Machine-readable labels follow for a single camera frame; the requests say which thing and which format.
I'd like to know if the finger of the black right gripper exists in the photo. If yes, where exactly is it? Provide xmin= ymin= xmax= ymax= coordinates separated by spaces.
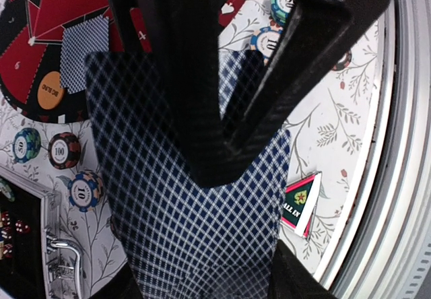
xmin=108 ymin=0 xmax=165 ymax=55
xmin=163 ymin=0 xmax=390 ymax=187

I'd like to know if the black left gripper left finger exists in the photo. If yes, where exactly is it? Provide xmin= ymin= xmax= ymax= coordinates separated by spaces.
xmin=100 ymin=263 xmax=143 ymax=299

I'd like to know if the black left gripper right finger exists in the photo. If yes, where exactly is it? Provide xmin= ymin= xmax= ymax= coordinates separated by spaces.
xmin=269 ymin=240 xmax=336 ymax=299

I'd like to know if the single blue backed card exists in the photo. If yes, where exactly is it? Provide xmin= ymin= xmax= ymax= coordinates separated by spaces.
xmin=60 ymin=15 xmax=109 ymax=94

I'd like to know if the blue card deck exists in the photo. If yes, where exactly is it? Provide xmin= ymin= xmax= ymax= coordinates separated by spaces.
xmin=85 ymin=53 xmax=291 ymax=298

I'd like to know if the blue white 10 chip pile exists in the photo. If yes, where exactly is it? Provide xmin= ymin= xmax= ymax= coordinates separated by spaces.
xmin=250 ymin=26 xmax=283 ymax=65

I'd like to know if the blue green 50 chip pile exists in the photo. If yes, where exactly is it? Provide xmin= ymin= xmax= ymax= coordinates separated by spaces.
xmin=12 ymin=127 xmax=41 ymax=164
xmin=271 ymin=0 xmax=295 ymax=26

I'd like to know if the orange big blind button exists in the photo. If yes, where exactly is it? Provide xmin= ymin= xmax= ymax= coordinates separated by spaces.
xmin=37 ymin=71 xmax=65 ymax=110

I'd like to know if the red black 100 chip pile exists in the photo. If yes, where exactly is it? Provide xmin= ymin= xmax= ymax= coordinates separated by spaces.
xmin=48 ymin=132 xmax=81 ymax=170
xmin=332 ymin=50 xmax=352 ymax=71

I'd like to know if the black triangular dealer plate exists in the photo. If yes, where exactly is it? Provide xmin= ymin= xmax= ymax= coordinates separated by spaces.
xmin=281 ymin=171 xmax=322 ymax=239

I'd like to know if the round red black poker mat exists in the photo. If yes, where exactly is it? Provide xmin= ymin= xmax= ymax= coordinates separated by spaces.
xmin=0 ymin=0 xmax=253 ymax=125

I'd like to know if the red die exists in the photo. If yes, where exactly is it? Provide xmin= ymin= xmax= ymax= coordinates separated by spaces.
xmin=15 ymin=220 xmax=30 ymax=234

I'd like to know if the aluminium poker case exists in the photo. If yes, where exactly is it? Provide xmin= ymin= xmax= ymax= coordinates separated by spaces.
xmin=1 ymin=168 xmax=84 ymax=298

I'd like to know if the front aluminium rail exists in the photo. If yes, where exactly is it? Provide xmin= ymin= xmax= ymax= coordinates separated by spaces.
xmin=314 ymin=0 xmax=430 ymax=298

